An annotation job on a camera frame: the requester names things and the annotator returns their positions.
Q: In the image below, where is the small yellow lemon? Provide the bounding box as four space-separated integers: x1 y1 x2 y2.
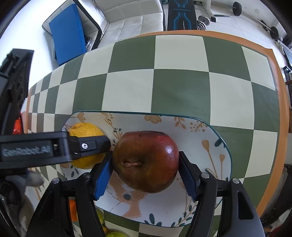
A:
95 207 108 235

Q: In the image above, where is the small green apple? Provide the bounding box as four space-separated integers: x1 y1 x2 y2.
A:
106 231 127 237

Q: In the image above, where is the red plastic bag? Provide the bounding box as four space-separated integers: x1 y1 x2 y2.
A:
13 113 24 135

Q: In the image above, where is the green white checkered tablecloth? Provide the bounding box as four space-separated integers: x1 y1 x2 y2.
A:
25 30 286 237

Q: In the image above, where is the dark red apple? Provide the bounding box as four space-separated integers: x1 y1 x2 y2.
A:
112 131 179 193

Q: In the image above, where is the orange mandarin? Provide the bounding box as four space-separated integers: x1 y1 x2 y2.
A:
69 199 78 222

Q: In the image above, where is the black blue weight bench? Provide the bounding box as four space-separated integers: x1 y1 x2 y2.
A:
167 0 197 31

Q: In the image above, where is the floral oval ceramic plate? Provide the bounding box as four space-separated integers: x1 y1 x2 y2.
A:
59 110 233 228

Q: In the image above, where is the blue cushion folding chair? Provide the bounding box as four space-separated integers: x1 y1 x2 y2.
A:
42 1 102 66

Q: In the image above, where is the dumbbell on floor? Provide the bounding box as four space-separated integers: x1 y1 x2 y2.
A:
197 15 216 30

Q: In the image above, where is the barbell on floor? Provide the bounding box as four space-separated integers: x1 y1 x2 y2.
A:
233 1 280 42

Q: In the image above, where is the large yellow orange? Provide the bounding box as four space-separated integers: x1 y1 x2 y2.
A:
68 123 105 169

